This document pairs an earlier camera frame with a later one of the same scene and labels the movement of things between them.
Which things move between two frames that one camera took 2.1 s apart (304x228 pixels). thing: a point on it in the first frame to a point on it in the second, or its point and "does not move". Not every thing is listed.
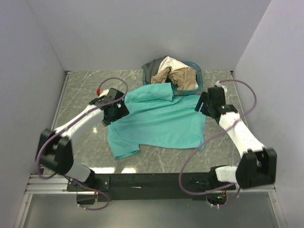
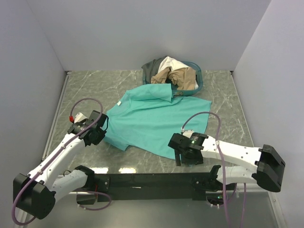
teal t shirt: (157, 119) does not move
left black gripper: (121, 111) to (101, 135)
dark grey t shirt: (150, 69) does not move
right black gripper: (203, 99) to (196, 160)
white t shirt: (173, 64) does not move
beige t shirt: (185, 79) does not move
